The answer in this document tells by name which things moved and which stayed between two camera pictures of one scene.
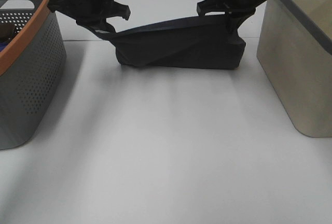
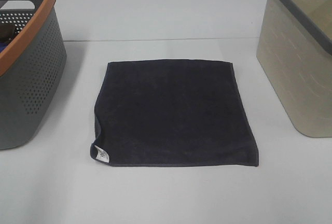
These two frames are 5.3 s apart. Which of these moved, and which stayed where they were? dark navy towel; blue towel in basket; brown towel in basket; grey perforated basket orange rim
Moved: dark navy towel
Stayed: brown towel in basket; grey perforated basket orange rim; blue towel in basket
